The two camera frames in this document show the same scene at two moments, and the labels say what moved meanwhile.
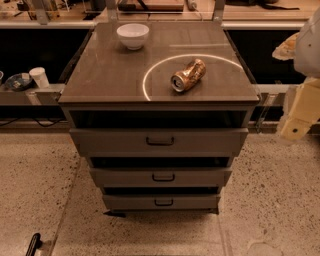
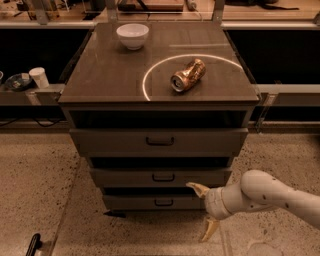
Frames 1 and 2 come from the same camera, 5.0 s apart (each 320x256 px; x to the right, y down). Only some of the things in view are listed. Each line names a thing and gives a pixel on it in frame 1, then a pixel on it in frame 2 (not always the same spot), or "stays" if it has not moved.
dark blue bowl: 18,82 stays
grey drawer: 162,202 stays
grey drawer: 161,177 stays
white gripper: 308,50 to 213,203
